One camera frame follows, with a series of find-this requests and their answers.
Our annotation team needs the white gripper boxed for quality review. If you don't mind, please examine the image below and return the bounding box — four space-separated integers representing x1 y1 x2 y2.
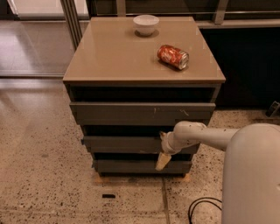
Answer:
155 131 179 171

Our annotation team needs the grey drawer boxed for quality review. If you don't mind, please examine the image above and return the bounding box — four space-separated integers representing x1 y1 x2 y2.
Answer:
70 102 215 126
93 160 192 174
80 135 202 155

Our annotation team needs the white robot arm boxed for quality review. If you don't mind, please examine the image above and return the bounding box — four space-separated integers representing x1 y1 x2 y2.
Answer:
156 121 280 224

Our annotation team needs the grey bottom drawer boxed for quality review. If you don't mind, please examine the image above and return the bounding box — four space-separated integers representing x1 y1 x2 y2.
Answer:
93 160 192 174

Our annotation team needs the grey drawer cabinet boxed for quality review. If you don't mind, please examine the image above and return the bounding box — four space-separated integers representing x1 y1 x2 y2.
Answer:
62 16 227 178

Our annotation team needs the grey top drawer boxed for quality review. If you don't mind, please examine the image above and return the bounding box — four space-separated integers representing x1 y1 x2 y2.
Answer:
70 102 215 126

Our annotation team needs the red soda can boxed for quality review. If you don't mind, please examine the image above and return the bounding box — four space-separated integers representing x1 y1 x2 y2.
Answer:
157 45 189 70

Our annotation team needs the dark object on floor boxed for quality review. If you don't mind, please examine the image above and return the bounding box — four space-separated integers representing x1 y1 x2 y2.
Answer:
265 101 280 117

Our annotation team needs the white ceramic bowl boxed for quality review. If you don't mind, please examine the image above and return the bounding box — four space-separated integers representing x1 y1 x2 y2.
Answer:
133 15 159 36

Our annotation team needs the black cable loop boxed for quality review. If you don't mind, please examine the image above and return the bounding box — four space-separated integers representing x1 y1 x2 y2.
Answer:
187 197 223 224

